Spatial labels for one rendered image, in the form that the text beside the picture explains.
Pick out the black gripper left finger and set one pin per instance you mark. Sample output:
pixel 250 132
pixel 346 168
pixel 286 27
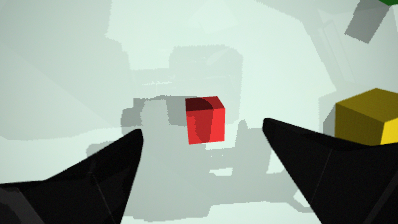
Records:
pixel 93 191

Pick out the red block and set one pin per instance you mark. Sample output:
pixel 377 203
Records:
pixel 205 119

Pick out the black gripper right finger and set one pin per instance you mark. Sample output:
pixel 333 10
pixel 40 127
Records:
pixel 344 182

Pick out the yellow cube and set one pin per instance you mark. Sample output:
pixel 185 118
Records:
pixel 369 118

